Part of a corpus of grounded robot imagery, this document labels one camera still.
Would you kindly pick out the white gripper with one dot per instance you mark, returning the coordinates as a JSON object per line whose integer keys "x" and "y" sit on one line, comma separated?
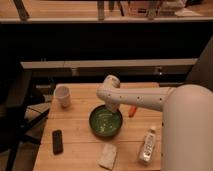
{"x": 112, "y": 107}

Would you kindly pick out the green ceramic bowl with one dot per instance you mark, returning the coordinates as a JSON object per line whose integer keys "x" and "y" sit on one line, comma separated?
{"x": 105, "y": 123}

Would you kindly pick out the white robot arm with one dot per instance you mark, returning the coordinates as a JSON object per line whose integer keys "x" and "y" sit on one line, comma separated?
{"x": 187, "y": 120}

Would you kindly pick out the orange carrot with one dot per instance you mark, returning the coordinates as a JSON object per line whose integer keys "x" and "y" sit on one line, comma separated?
{"x": 132, "y": 111}

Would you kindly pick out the white folded cloth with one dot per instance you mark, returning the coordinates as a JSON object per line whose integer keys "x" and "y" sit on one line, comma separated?
{"x": 108, "y": 156}

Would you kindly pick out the white paper cup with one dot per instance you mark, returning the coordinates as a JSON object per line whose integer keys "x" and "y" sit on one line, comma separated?
{"x": 62, "y": 95}

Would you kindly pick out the clear plastic bottle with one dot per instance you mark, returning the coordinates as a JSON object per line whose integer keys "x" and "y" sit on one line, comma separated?
{"x": 147, "y": 148}

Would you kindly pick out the long wooden bench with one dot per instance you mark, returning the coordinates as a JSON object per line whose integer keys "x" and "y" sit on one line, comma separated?
{"x": 156, "y": 67}

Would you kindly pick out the black office chair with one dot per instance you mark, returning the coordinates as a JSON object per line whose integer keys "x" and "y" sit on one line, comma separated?
{"x": 17, "y": 92}

